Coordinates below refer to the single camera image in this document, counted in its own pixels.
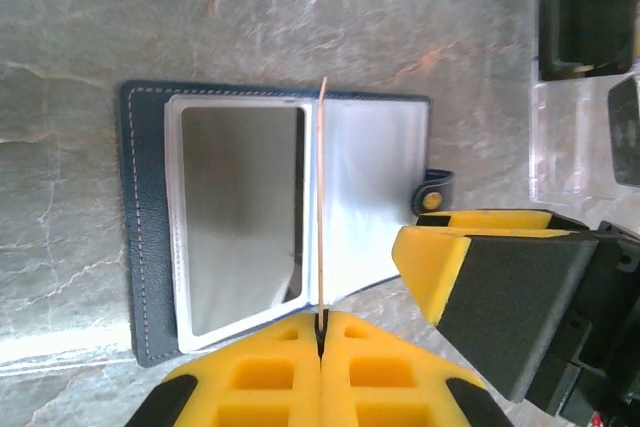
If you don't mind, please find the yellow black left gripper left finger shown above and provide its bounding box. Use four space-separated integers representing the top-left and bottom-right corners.
124 310 324 427

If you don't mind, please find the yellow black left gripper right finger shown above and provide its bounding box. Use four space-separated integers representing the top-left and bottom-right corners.
321 310 514 427

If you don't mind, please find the navy blue card holder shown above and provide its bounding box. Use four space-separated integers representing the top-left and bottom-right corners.
117 79 456 368

